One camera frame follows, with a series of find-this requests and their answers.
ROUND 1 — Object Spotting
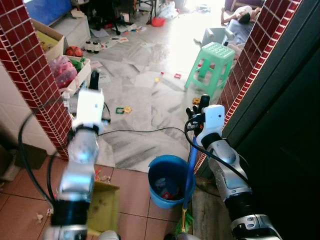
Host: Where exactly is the blue-handled green broom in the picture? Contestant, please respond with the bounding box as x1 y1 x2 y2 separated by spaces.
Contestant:
175 144 199 236

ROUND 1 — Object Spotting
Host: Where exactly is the yellow-green dustpan with red handle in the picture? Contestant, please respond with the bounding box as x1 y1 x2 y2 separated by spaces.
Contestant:
87 180 121 237

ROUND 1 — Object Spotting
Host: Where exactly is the person lying on floor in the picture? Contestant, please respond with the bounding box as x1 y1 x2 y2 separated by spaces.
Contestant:
221 6 262 46

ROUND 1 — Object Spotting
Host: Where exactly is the green and yellow toy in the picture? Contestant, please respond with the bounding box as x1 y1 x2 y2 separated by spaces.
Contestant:
115 106 133 115

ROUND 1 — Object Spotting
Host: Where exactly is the white toy bin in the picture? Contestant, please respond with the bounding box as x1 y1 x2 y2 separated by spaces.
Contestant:
50 55 92 97

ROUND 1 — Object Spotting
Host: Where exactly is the orange ball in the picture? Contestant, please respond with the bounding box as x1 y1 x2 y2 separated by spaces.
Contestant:
66 46 83 58

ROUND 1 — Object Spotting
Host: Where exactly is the green plastic stool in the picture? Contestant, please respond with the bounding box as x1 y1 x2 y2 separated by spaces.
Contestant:
185 42 236 99

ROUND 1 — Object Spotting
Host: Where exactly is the open cardboard box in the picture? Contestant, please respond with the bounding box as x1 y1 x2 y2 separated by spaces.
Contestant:
30 19 66 63

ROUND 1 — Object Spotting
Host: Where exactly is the blue plastic bucket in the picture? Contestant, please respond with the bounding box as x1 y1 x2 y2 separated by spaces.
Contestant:
148 155 197 209

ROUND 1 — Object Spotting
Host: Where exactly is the black chair base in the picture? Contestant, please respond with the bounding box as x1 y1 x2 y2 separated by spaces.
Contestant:
85 0 132 32

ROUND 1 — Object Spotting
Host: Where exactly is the white plastic box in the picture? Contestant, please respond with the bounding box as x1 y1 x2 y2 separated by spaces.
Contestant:
202 27 234 48

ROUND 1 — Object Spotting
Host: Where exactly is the blue mat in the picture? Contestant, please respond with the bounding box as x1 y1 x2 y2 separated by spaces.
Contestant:
25 0 74 26

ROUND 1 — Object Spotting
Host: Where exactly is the white plastic bag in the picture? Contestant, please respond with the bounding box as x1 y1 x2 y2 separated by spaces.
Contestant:
160 2 179 20

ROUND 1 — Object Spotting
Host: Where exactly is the grey robot right leg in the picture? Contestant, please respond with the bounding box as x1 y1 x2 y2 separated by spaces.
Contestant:
165 231 193 240

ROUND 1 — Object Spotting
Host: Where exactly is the grey robot leg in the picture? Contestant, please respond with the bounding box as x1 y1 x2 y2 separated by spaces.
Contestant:
97 230 121 240
165 231 193 240

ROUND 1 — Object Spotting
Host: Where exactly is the grey robot left leg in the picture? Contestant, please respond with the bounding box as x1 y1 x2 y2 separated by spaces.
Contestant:
97 230 121 240

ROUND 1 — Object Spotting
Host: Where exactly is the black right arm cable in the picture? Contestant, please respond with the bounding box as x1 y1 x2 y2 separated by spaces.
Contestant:
184 117 251 189

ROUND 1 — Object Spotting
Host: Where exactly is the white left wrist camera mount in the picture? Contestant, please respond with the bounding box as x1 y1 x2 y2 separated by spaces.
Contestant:
74 89 106 134

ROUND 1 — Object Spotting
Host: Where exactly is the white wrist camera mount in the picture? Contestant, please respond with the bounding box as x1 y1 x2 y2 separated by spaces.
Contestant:
200 104 226 139
74 89 106 134

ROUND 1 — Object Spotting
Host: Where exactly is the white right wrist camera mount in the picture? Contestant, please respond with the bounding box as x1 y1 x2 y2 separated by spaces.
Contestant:
200 104 226 139

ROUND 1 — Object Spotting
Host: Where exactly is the black floor cable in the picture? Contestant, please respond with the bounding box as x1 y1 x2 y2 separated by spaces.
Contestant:
97 126 189 136

